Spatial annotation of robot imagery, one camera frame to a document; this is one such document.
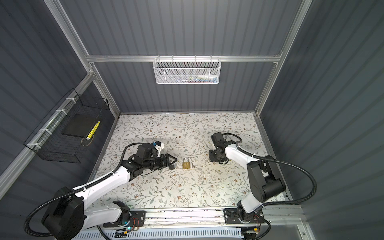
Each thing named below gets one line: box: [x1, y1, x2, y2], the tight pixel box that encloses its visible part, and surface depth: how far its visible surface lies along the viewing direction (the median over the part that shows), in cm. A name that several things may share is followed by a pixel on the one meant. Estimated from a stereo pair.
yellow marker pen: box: [86, 120, 101, 140], surface depth 77 cm
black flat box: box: [61, 113, 98, 138], surface depth 76 cm
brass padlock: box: [182, 157, 191, 170], surface depth 93 cm
